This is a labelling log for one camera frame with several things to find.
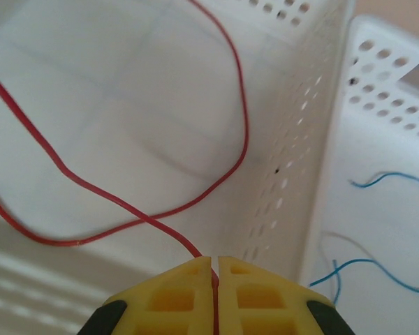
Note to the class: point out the large white perforated basket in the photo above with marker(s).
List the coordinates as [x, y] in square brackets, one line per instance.
[125, 87]

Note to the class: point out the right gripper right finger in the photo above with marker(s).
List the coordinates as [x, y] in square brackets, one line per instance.
[265, 307]

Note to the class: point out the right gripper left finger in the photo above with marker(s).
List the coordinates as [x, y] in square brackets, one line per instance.
[167, 303]

